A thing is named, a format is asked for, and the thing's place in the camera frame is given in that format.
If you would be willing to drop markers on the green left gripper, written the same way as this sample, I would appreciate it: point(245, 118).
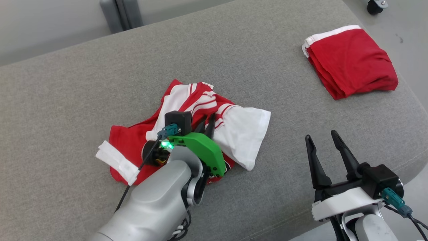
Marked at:
point(204, 149)

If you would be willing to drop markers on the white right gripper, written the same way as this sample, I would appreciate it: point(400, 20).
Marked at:
point(341, 204)

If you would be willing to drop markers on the red jersey number 23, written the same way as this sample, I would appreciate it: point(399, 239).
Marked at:
point(240, 134)

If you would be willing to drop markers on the red shorts with white stripe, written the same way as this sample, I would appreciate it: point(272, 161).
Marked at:
point(351, 60)

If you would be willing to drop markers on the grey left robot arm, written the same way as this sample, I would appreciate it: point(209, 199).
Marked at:
point(157, 204)

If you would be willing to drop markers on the grey partition leg with caster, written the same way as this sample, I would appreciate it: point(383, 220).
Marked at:
point(376, 6)

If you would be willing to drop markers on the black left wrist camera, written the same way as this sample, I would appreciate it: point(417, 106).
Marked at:
point(179, 122)

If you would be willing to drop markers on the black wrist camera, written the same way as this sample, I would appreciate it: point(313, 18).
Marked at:
point(379, 179)
point(179, 122)

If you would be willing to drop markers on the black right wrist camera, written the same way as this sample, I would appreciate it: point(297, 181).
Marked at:
point(379, 179)

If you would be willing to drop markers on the grey double partition post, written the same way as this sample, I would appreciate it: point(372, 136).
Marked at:
point(122, 15)

